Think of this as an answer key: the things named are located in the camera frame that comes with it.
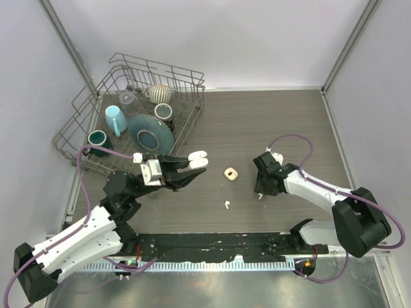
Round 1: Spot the white cable duct strip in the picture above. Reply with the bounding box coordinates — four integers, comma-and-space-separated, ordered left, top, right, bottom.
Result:
79, 259, 295, 272

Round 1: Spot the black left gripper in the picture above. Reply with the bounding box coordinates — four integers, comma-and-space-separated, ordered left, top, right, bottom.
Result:
130, 153, 206, 200

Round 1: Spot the beige earbud charging case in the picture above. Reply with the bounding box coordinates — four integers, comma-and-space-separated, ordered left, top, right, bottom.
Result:
223, 167, 238, 181

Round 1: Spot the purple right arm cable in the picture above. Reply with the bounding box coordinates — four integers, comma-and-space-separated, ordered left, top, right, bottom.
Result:
268, 134, 405, 283

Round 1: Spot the dark green mug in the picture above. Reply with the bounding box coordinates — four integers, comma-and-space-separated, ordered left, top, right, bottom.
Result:
83, 130, 112, 157

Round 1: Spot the clear drinking glass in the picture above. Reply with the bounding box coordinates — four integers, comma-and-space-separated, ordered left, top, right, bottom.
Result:
118, 90, 141, 116

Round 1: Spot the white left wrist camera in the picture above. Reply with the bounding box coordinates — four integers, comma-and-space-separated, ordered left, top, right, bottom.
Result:
132, 152, 162, 186

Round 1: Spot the white earbud charging case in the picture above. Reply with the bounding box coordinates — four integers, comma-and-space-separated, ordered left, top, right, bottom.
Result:
188, 150, 209, 169

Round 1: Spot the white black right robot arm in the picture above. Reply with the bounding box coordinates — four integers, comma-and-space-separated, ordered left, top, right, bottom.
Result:
253, 151, 392, 258

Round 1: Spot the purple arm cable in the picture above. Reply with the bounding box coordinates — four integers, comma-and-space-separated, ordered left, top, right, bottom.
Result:
268, 134, 405, 283
4, 144, 136, 305

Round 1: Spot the light blue mug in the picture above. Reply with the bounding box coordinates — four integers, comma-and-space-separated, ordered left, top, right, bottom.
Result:
105, 105, 127, 137

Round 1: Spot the teal ceramic plate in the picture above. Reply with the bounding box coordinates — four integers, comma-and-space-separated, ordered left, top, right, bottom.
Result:
128, 114, 175, 155

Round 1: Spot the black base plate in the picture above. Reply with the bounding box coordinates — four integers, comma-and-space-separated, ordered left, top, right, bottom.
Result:
136, 232, 329, 263

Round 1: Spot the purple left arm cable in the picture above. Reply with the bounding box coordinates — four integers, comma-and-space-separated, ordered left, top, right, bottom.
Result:
4, 144, 136, 305

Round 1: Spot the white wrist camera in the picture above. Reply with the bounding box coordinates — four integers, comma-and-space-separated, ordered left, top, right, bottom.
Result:
265, 148, 284, 166
132, 152, 162, 186

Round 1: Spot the grey wire dish rack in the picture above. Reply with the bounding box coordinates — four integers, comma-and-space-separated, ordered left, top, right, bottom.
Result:
53, 53, 205, 166

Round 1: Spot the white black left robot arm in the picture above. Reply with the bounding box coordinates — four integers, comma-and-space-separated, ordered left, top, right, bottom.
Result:
12, 151, 208, 305

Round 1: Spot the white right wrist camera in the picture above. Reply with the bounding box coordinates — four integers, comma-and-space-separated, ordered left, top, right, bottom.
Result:
265, 148, 284, 166

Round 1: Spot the white rimmed teal cup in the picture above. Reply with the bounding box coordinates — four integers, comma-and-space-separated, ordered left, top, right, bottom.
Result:
154, 103, 173, 121

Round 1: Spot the striped beige mug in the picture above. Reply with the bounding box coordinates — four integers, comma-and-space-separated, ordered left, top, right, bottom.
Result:
144, 84, 172, 104

